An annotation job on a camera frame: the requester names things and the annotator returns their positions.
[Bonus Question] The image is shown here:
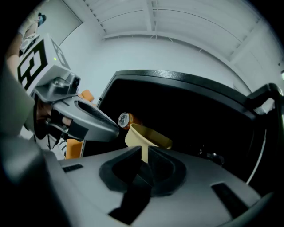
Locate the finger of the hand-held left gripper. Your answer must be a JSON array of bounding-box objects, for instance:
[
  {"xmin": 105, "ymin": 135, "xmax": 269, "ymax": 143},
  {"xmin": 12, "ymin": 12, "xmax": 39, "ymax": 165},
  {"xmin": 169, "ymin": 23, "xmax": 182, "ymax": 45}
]
[
  {"xmin": 74, "ymin": 99, "xmax": 118, "ymax": 129},
  {"xmin": 52, "ymin": 100, "xmax": 120, "ymax": 142}
]

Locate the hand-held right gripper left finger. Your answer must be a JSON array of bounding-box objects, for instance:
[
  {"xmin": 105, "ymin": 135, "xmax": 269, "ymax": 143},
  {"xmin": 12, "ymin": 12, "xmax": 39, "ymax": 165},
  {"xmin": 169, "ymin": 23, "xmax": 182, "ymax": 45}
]
[{"xmin": 43, "ymin": 145, "xmax": 144, "ymax": 227}]

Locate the beige plastic bowl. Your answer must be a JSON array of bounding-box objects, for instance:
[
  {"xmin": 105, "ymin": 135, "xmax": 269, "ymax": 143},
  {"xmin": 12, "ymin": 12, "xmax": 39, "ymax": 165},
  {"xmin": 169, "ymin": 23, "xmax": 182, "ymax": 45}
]
[{"xmin": 124, "ymin": 123, "xmax": 173, "ymax": 164}]

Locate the orange drink can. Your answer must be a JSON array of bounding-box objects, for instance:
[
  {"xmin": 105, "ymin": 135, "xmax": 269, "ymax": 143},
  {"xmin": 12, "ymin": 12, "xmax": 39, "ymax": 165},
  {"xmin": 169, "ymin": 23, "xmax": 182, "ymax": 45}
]
[{"xmin": 118, "ymin": 112, "xmax": 143, "ymax": 131}]

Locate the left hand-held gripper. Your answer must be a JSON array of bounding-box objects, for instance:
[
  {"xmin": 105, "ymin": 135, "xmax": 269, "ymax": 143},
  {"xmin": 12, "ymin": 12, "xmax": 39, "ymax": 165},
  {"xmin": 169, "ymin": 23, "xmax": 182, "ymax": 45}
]
[{"xmin": 17, "ymin": 33, "xmax": 78, "ymax": 134}]

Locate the black cable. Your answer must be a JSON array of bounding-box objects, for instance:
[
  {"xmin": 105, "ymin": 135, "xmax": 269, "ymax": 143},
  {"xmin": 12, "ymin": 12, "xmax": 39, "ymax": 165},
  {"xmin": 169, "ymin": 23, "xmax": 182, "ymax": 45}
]
[{"xmin": 45, "ymin": 130, "xmax": 56, "ymax": 152}]

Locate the left hand-held gripper camera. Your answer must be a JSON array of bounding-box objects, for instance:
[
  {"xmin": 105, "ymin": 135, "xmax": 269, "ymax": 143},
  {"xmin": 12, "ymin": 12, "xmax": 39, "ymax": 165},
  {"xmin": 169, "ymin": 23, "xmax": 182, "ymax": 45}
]
[{"xmin": 66, "ymin": 74, "xmax": 81, "ymax": 93}]

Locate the person's left forearm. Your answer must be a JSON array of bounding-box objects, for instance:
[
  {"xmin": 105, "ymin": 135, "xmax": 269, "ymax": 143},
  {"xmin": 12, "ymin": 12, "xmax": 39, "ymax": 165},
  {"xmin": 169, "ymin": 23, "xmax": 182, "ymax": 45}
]
[{"xmin": 5, "ymin": 33, "xmax": 24, "ymax": 83}]

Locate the person's left hand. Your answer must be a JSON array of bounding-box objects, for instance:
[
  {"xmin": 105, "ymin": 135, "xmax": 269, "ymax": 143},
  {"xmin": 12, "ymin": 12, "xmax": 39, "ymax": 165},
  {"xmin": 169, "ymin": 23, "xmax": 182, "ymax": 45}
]
[{"xmin": 35, "ymin": 102, "xmax": 73, "ymax": 140}]

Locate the black white striped blanket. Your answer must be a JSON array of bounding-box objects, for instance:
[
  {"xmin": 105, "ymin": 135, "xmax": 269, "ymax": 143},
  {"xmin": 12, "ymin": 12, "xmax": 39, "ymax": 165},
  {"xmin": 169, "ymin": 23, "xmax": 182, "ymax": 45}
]
[{"xmin": 56, "ymin": 137, "xmax": 67, "ymax": 160}]

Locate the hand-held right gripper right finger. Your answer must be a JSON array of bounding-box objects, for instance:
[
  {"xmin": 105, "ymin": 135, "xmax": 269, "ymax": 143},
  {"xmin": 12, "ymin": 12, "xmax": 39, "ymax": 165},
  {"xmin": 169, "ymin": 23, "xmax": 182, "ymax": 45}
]
[{"xmin": 130, "ymin": 146, "xmax": 263, "ymax": 227}]

